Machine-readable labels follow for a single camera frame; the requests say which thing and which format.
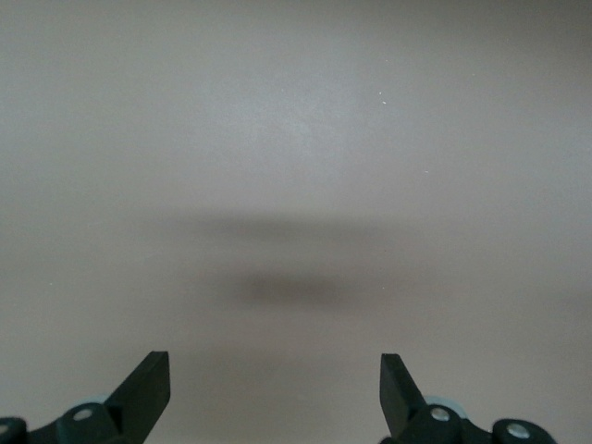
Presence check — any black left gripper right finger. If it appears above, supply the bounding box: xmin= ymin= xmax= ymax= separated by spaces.
xmin=378 ymin=352 xmax=559 ymax=444

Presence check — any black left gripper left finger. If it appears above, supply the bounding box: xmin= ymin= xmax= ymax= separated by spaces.
xmin=0 ymin=350 xmax=172 ymax=444

